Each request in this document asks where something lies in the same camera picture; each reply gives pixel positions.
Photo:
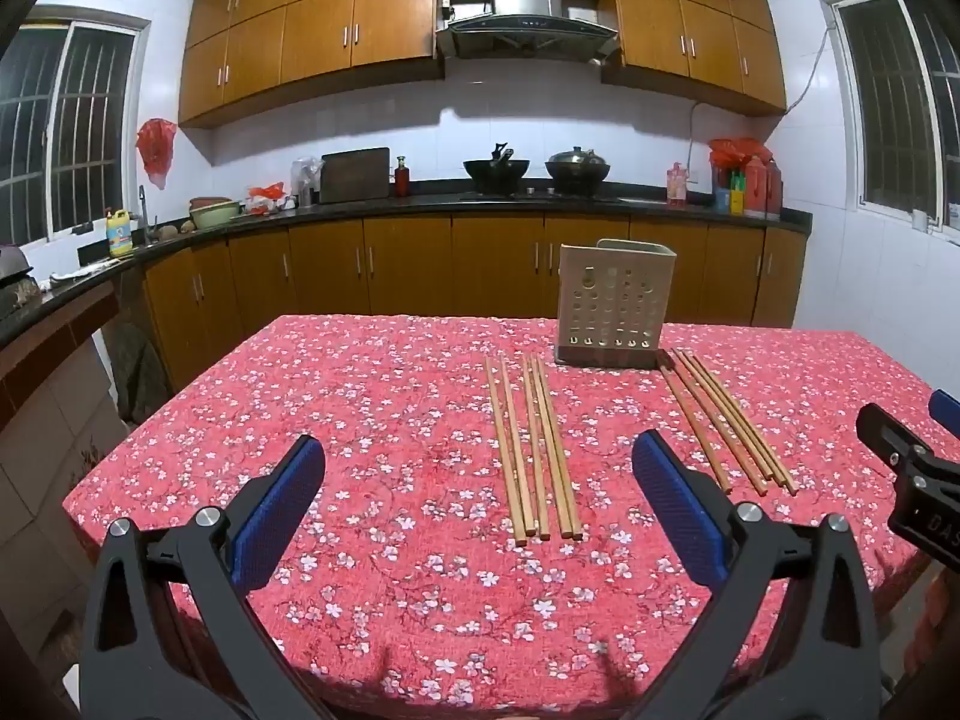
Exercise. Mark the perforated metal utensil holder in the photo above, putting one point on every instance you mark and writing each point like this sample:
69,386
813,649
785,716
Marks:
615,300

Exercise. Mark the green basin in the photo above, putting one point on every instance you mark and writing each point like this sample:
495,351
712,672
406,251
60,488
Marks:
216,216

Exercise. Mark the white cloth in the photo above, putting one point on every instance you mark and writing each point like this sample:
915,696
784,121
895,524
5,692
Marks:
79,275

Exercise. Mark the dark metal pot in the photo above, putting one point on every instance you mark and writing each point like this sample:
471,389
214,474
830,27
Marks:
13,270

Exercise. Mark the green and yellow bottle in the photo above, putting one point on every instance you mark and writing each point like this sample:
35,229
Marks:
738,195

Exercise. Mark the white cup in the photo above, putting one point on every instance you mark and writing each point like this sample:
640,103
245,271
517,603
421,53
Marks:
919,220

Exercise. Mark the dark pot with lid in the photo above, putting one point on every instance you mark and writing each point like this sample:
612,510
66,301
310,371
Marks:
577,169

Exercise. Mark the clear plastic bag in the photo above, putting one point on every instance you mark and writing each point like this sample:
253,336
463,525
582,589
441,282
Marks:
306,184

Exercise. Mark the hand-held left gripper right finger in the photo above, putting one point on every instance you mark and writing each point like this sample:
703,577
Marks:
675,510

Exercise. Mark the wooden wall cabinets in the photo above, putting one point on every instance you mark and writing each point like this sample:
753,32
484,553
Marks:
315,30

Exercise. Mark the gas stove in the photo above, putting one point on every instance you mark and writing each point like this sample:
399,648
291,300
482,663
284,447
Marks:
540,196

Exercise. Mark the black kitchen countertop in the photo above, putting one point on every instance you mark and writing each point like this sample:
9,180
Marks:
420,204

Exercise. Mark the pink packet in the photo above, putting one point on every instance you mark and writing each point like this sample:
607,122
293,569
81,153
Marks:
677,186

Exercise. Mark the dark cloth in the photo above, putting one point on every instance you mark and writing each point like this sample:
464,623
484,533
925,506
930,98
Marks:
139,375

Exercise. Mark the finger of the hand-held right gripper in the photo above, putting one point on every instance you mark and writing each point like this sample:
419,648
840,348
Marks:
949,409
877,427

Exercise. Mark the red plastic jug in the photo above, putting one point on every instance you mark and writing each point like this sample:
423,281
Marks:
766,191

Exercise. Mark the wooden base cabinets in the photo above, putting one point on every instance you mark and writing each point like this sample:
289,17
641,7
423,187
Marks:
412,262

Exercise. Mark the metal faucet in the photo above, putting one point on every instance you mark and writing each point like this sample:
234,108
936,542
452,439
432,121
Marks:
142,214

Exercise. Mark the red floral tablecloth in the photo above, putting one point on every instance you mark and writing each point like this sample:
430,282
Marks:
375,427

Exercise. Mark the yellow detergent bottle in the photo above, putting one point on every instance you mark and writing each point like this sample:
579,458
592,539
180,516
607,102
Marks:
120,236

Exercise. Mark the dark cutting board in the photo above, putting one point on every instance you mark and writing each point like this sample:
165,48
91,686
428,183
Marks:
356,176

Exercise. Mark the barred window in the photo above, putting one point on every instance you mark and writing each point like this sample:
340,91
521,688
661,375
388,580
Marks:
892,105
67,127

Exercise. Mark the black spatula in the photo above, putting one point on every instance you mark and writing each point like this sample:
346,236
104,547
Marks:
502,152

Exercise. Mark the red plastic bag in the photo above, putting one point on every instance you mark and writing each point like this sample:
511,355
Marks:
266,199
731,152
156,146

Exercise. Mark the black wok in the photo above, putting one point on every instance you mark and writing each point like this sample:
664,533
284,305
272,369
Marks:
495,174

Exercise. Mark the wooden chopstick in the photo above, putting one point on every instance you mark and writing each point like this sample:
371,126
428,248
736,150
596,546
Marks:
692,427
751,427
733,427
519,450
721,427
502,450
558,450
545,450

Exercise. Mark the red bottle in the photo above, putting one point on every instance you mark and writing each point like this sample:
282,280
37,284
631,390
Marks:
403,180

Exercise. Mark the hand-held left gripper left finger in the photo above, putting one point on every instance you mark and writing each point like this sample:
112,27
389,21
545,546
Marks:
277,510

